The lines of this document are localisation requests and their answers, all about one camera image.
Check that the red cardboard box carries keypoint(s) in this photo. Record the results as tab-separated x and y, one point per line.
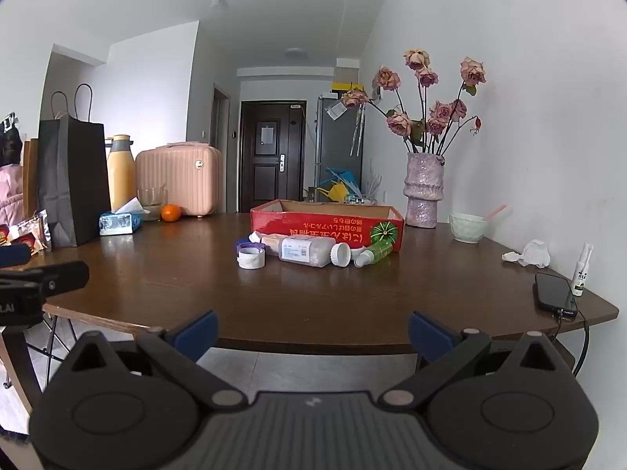
313	223

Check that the pink clothing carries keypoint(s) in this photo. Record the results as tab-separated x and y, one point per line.
10	198

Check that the white dried twigs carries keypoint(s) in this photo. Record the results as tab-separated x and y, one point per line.
373	181

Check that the clear plastic rack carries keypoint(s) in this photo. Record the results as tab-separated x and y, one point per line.
360	199

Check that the white ribbed bottle cap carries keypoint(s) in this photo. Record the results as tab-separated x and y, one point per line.
340	255

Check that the pink spoon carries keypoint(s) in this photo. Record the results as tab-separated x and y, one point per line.
494	212

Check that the black smartphone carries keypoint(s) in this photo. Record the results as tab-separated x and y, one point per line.
554	291

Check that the dark brown door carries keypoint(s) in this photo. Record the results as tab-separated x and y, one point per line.
267	166

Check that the round ceiling lamp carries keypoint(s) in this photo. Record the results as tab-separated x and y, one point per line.
295	52

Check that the yellow box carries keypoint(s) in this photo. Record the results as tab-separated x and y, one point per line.
348	86

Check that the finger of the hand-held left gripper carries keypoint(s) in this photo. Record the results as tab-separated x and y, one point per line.
14	254
63	276

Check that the white labelled plastic bottle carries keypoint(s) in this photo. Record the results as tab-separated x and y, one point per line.
303	250

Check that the clear glass cup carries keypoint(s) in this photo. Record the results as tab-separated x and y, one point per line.
152	203

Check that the blue tissue pack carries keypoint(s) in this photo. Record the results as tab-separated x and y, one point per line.
117	223

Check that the grey refrigerator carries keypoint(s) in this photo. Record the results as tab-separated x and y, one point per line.
338	142

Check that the small white spray bottle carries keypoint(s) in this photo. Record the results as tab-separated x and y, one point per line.
582	274

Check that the black paper bag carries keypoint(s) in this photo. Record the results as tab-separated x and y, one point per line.
73	181

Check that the pink ceramic vase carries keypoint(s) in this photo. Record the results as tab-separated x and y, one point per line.
423	191

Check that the orange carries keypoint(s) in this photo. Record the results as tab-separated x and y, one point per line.
171	213

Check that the snack packets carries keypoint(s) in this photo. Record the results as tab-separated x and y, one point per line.
29	237

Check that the blue yellow plastic item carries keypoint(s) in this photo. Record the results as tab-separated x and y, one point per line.
340	186

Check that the dark hanging clothing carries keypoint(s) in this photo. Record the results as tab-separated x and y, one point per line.
10	144

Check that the pale green bowl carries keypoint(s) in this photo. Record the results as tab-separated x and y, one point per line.
469	229

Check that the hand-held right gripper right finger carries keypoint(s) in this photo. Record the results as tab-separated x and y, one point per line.
430	337

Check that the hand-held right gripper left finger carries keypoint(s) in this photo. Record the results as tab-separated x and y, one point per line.
198	335

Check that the yellow thermos jug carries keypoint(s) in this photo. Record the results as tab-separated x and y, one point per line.
121	176

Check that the crumpled white tissue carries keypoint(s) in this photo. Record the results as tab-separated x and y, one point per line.
534	253

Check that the pink suitcase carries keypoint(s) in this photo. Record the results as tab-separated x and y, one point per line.
179	178

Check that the dried pink roses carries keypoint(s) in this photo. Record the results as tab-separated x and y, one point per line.
443	112

